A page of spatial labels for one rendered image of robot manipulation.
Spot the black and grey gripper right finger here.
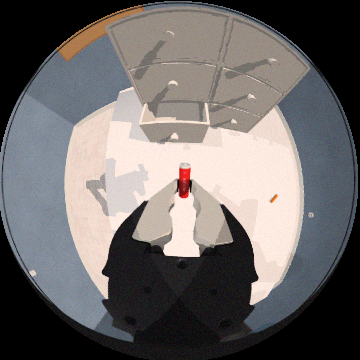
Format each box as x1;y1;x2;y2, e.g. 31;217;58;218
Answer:
189;179;259;283

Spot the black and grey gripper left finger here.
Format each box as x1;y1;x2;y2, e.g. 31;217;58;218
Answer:
102;178;179;278

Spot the beige chest of drawers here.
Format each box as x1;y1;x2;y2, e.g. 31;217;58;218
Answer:
104;6;311;133

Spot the red aa battery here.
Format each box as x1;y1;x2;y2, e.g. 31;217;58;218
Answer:
179;163;191;198

